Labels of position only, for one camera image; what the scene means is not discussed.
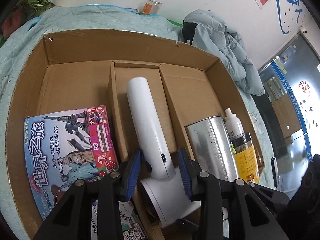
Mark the brown cardboard box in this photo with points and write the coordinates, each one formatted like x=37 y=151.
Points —
x=87 y=68

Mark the small orange label jar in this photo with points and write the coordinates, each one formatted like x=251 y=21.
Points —
x=151 y=7

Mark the silver metal can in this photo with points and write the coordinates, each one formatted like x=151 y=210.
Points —
x=212 y=148

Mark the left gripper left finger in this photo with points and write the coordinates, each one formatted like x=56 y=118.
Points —
x=71 y=217

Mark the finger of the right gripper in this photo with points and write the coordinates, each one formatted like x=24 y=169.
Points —
x=186 y=224

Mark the light blue jacket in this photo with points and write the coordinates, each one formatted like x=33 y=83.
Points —
x=207 y=31

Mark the white spray bottle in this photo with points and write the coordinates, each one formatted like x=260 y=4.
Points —
x=233 y=125

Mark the white hair dryer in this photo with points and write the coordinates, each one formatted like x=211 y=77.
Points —
x=164 y=186

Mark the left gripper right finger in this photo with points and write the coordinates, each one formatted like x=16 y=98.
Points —
x=252 y=209

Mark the glass door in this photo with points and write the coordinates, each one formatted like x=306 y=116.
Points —
x=290 y=111

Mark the potted green plant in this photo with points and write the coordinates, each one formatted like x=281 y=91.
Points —
x=19 y=12

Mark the teal quilt blanket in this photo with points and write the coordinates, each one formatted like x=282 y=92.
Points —
x=15 y=51

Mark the yellow label glass jar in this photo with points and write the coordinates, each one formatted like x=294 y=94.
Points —
x=245 y=158

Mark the colourful board game box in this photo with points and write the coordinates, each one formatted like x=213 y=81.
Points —
x=62 y=147

